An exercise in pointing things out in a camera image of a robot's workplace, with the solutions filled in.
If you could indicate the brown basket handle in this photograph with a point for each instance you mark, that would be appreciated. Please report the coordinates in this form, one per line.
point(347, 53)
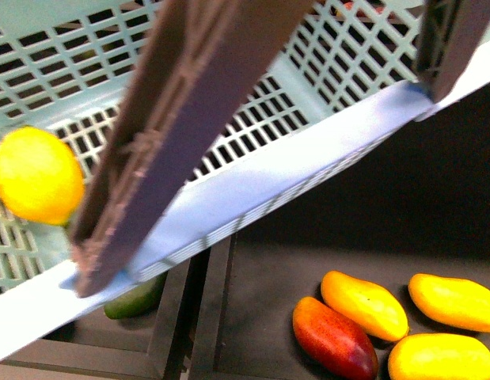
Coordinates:
point(200, 61)

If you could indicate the light blue plastic basket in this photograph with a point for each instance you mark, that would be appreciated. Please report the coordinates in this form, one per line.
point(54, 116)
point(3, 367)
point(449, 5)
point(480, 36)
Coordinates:
point(342, 85)

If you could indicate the yellow lemon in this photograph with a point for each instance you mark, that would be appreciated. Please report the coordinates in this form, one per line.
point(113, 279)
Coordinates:
point(40, 178)

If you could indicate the green mango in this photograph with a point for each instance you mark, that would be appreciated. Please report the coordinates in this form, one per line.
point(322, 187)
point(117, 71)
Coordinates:
point(138, 301)

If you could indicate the yellow mango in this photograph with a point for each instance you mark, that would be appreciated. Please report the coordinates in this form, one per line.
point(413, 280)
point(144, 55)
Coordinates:
point(439, 356)
point(460, 303)
point(368, 304)

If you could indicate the red mango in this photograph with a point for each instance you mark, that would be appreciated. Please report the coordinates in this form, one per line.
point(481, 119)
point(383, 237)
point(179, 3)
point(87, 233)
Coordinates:
point(333, 340)

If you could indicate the black produce tray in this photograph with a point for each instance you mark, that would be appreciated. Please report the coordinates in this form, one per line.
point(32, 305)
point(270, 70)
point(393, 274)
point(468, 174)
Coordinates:
point(420, 202)

